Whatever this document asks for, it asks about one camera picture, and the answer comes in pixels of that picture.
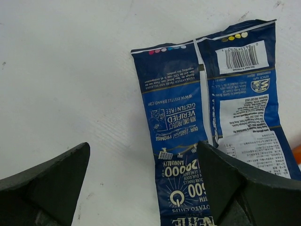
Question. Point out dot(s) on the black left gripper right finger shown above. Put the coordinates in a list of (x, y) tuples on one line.
[(242, 195)]

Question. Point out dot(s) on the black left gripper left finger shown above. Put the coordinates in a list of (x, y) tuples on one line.
[(46, 194)]

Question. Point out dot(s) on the blue Kettle chips bag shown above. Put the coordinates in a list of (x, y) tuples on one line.
[(220, 89)]

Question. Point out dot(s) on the Fox's candy bag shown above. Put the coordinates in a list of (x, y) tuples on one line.
[(297, 154)]

